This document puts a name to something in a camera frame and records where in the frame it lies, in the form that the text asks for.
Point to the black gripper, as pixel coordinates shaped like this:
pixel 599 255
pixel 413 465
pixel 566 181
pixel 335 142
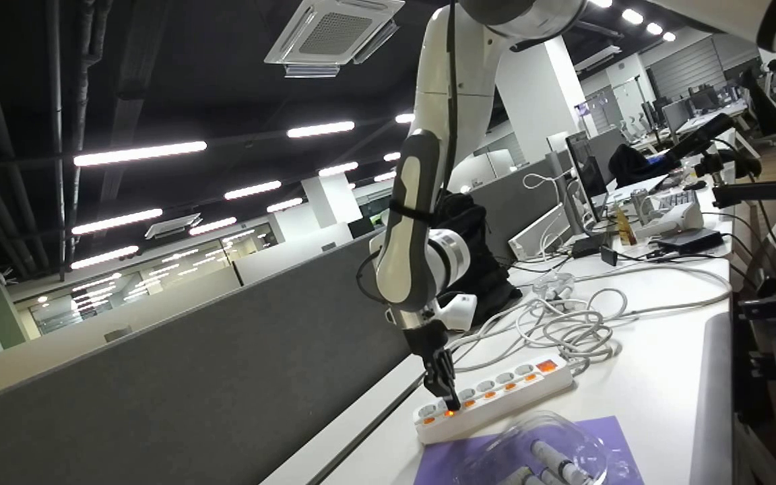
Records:
pixel 426 341

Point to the white power strip orange switches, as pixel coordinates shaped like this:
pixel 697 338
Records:
pixel 498 399

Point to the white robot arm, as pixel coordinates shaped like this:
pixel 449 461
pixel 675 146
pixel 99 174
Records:
pixel 446 99

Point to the clear plastic bag of markers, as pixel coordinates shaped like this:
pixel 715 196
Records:
pixel 539 453

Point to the purple paper sheet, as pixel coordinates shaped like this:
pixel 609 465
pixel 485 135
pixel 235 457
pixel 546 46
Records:
pixel 619 447

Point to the grey desk partition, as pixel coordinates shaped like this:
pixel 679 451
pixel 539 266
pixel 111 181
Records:
pixel 181 379
pixel 519 210

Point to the black computer monitor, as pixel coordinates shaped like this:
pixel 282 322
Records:
pixel 591 171

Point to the long ceiling light tube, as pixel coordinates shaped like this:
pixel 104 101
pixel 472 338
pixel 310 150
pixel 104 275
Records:
pixel 141 154
pixel 318 131
pixel 251 189
pixel 118 221

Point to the white box device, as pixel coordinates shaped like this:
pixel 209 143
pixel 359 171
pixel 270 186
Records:
pixel 669 209

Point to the ceiling air conditioner unit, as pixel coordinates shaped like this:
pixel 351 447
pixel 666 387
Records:
pixel 331 33

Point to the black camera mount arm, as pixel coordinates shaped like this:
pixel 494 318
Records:
pixel 766 189

